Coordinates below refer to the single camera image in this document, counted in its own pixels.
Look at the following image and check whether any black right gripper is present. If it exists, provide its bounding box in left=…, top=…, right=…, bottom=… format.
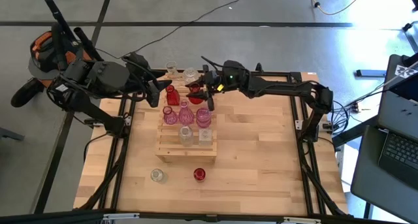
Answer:
left=184, top=64, right=251, bottom=112

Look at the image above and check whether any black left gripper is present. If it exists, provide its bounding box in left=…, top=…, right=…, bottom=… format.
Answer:
left=130, top=70, right=171, bottom=108

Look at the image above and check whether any red round glass vase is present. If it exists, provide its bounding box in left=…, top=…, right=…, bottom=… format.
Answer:
left=188, top=82, right=205, bottom=105

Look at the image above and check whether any red bottle-shaped glass vase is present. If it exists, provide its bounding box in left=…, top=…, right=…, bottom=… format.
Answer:
left=165, top=84, right=180, bottom=106

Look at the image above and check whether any clear round wide-mouth vase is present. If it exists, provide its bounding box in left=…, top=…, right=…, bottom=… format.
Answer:
left=182, top=67, right=200, bottom=85

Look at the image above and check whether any clear flask-shaped glass vase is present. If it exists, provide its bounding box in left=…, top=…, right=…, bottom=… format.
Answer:
left=165, top=60, right=180, bottom=78

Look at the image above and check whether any pink wide round vase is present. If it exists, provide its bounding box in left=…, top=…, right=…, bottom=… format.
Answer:
left=195, top=106, right=212, bottom=129

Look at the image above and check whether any pink ribbed cone vase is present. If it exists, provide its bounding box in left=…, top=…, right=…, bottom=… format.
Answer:
left=178, top=99, right=195, bottom=126

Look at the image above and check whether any pink narrow-neck glass vase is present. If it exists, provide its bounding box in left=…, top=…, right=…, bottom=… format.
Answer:
left=162, top=105, right=179, bottom=125

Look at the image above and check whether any clear bumpy glass vase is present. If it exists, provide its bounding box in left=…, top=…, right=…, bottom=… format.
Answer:
left=198, top=128, right=214, bottom=147

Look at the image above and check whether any clear diamond-cut glass vase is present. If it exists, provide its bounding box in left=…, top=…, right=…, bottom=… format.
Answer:
left=178, top=125, right=195, bottom=148

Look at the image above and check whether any red ribbed cylinder vase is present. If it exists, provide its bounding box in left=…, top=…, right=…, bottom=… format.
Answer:
left=193, top=167, right=206, bottom=183

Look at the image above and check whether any clear ribbed glass vase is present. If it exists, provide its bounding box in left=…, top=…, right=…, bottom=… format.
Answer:
left=150, top=168, right=169, bottom=185

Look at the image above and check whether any wooden slatted shelf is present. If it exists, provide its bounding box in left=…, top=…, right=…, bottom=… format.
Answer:
left=155, top=72, right=218, bottom=164

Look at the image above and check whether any black orange shop vacuum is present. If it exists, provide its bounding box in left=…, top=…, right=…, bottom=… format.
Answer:
left=10, top=21, right=105, bottom=108

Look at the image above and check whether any grey floor stand foot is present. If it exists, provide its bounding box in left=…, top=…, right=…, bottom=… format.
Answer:
left=0, top=127, right=25, bottom=142

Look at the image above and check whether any grey laptop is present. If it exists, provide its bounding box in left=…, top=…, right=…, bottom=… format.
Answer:
left=351, top=53, right=418, bottom=223

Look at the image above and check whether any black white fiducial tag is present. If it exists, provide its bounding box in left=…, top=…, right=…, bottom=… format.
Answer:
left=394, top=64, right=418, bottom=79

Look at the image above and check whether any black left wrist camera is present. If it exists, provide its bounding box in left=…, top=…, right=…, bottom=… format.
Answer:
left=125, top=52, right=151, bottom=71

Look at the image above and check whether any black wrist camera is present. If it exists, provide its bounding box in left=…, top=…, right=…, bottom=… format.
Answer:
left=223, top=59, right=246, bottom=75
left=125, top=52, right=151, bottom=71

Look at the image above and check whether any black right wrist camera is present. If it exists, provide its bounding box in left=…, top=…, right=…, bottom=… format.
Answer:
left=223, top=59, right=246, bottom=75

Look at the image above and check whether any black floor cable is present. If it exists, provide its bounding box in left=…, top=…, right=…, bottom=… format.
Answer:
left=94, top=0, right=253, bottom=60

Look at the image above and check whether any black aluminium table frame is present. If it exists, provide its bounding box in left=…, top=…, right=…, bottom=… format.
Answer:
left=74, top=69, right=349, bottom=218

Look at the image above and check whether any black cable bundle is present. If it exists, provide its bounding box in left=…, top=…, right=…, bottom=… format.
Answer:
left=329, top=100, right=360, bottom=137

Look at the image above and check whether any yellow cable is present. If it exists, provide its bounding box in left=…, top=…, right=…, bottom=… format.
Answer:
left=300, top=0, right=369, bottom=16

